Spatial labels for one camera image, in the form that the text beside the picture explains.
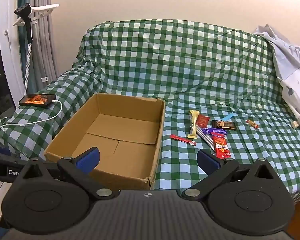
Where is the black smartphone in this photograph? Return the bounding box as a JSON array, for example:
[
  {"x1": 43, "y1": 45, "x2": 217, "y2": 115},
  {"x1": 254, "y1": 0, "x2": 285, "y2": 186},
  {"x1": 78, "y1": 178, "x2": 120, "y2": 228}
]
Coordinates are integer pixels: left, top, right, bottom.
[{"x1": 19, "y1": 93, "x2": 57, "y2": 108}]

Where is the teal curtain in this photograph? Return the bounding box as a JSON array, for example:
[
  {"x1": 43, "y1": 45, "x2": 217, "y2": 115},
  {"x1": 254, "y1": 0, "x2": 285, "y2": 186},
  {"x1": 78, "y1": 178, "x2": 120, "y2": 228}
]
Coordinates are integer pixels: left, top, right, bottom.
[{"x1": 16, "y1": 0, "x2": 38, "y2": 98}]

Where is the white plastic hanger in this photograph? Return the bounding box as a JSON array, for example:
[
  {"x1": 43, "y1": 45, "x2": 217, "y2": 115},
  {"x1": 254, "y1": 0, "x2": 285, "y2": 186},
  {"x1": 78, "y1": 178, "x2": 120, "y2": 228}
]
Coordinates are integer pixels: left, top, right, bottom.
[{"x1": 12, "y1": 4, "x2": 60, "y2": 27}]

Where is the dark brown chocolate packet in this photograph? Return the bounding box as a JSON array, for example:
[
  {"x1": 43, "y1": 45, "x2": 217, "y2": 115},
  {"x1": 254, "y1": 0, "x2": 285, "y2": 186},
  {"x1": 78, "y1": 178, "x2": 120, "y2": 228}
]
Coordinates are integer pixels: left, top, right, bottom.
[{"x1": 211, "y1": 120, "x2": 237, "y2": 131}]

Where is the large red snack packet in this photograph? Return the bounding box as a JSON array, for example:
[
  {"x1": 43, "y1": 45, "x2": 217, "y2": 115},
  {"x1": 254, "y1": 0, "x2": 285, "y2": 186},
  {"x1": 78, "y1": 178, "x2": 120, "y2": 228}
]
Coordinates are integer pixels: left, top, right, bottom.
[{"x1": 211, "y1": 134, "x2": 232, "y2": 159}]

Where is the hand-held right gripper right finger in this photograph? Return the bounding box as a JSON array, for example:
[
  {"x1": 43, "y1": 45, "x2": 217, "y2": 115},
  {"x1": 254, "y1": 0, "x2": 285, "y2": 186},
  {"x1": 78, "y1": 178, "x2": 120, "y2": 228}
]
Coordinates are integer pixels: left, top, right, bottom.
[{"x1": 181, "y1": 149, "x2": 278, "y2": 201}]

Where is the white charging cable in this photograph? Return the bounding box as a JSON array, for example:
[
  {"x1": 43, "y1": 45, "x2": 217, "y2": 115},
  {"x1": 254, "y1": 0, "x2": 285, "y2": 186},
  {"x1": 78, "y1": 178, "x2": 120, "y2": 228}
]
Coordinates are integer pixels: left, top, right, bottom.
[{"x1": 0, "y1": 99, "x2": 63, "y2": 137}]

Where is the red square snack packet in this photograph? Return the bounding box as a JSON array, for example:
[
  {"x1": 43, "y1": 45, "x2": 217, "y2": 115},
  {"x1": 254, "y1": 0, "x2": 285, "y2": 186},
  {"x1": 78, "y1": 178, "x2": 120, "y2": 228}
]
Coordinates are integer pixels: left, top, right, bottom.
[{"x1": 196, "y1": 114, "x2": 211, "y2": 129}]

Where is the black garment steamer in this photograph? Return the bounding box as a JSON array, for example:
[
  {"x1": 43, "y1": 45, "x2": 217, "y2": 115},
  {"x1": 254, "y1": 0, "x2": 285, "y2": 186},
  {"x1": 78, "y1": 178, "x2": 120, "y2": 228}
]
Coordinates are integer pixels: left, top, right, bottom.
[{"x1": 14, "y1": 3, "x2": 34, "y2": 99}]

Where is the brown cardboard box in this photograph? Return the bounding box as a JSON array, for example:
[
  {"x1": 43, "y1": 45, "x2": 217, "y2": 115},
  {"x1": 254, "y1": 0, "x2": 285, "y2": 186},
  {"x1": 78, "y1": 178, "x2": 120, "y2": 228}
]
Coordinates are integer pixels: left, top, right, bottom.
[{"x1": 44, "y1": 92, "x2": 166, "y2": 190}]

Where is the white door frame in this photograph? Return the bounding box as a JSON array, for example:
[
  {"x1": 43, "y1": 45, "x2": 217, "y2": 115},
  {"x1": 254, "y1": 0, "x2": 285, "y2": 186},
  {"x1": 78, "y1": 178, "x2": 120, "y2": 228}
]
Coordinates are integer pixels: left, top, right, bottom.
[{"x1": 0, "y1": 0, "x2": 28, "y2": 109}]

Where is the purple wafer bar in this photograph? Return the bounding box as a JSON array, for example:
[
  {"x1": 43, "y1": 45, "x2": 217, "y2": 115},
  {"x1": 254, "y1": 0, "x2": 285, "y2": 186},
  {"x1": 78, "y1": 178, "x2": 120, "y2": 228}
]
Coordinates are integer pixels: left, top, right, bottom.
[{"x1": 202, "y1": 127, "x2": 228, "y2": 135}]

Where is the silver stick packet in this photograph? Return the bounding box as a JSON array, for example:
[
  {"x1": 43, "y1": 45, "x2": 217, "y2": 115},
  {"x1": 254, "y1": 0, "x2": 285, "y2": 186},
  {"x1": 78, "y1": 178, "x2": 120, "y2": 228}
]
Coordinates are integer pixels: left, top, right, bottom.
[{"x1": 196, "y1": 127, "x2": 212, "y2": 147}]

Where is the grey curtain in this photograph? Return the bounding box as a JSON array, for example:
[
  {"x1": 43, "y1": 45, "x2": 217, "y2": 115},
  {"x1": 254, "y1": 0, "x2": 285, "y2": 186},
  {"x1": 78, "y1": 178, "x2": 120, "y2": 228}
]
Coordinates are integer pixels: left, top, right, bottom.
[{"x1": 30, "y1": 0, "x2": 58, "y2": 80}]

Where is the clear nut bar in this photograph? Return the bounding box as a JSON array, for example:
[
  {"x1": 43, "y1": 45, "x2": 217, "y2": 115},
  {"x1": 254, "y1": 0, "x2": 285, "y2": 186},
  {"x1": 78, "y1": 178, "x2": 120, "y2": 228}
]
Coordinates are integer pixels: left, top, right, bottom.
[{"x1": 203, "y1": 130, "x2": 217, "y2": 153}]

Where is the pale printed blanket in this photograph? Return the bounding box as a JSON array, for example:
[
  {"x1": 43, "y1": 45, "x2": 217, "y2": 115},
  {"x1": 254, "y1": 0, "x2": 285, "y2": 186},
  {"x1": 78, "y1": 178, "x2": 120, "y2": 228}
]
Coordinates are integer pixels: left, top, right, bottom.
[{"x1": 252, "y1": 24, "x2": 300, "y2": 139}]

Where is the green checked sofa cover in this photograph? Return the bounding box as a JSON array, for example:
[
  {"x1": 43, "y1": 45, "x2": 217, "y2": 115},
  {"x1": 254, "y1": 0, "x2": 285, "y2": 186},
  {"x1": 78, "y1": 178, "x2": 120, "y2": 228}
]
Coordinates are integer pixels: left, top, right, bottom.
[{"x1": 0, "y1": 19, "x2": 300, "y2": 203}]

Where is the cream yellow snack bar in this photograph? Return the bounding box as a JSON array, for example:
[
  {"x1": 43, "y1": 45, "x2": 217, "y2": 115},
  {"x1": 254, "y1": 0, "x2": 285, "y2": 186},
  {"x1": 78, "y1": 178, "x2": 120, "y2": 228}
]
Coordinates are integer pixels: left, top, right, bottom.
[{"x1": 187, "y1": 110, "x2": 199, "y2": 139}]

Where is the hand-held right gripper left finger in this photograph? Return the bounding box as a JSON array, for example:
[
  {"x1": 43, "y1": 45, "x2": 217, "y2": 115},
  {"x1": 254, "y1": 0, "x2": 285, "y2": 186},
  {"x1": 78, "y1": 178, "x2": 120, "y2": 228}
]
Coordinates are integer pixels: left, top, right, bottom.
[{"x1": 21, "y1": 147, "x2": 113, "y2": 201}]

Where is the thin red stick packet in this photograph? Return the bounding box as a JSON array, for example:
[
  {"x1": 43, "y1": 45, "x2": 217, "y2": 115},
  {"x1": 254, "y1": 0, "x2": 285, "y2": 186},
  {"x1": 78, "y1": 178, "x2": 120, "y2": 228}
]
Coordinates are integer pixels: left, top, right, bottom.
[{"x1": 170, "y1": 134, "x2": 196, "y2": 147}]

